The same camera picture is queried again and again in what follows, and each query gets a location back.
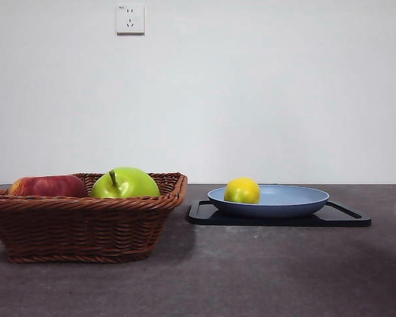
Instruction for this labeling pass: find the yellow-green lemon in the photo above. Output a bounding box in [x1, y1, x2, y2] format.
[223, 177, 261, 205]

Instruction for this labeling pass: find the blue round plate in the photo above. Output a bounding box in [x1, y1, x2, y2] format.
[207, 184, 330, 219]

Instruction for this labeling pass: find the brown wicker basket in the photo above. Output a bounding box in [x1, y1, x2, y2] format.
[0, 172, 188, 264]

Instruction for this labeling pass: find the green apple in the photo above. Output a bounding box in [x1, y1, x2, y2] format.
[88, 166, 161, 199]

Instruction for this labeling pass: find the red apple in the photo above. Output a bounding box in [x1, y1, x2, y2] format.
[9, 174, 88, 198]

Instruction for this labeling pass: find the black rectangular tray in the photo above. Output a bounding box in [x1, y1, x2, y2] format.
[187, 199, 372, 228]

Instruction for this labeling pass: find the white wall outlet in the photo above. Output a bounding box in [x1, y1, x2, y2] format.
[115, 4, 145, 36]

